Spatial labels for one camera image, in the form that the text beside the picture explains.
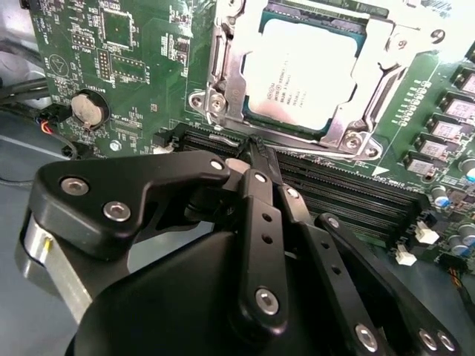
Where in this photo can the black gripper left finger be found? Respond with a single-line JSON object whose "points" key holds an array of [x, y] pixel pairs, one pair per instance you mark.
{"points": [[148, 167]]}

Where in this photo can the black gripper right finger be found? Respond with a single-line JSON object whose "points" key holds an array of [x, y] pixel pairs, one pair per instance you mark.
{"points": [[345, 296]]}

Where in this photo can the silver CPU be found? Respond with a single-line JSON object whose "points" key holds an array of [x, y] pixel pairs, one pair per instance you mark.
{"points": [[308, 66]]}

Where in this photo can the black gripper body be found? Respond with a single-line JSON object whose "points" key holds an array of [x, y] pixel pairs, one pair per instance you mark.
{"points": [[167, 308]]}

